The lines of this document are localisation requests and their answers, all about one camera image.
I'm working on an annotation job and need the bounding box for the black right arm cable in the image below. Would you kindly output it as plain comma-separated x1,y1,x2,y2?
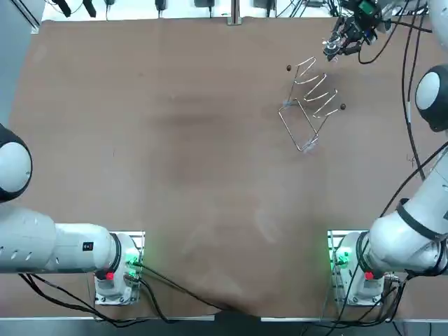
358,13,435,181

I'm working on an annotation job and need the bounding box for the aluminium camera post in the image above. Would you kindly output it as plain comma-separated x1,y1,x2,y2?
226,0,245,26

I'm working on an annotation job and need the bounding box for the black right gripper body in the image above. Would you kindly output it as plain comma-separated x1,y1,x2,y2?
344,14,379,46

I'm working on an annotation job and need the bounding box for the black base power cable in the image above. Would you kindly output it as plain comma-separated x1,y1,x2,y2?
138,262,263,319
320,272,416,332

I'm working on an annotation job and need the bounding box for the wire goblet holder rack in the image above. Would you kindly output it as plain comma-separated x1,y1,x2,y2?
278,57,348,154

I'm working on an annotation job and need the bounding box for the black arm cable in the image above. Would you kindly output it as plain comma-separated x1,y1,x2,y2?
17,272,169,325
358,13,435,181

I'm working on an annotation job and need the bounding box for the aluminium frame profile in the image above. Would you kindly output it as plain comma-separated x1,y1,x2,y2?
6,0,42,35

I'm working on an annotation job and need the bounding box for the clear glass goblet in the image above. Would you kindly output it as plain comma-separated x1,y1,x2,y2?
322,33,343,63

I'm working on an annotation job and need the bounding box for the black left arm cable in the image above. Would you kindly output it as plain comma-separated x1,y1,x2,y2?
17,272,169,325

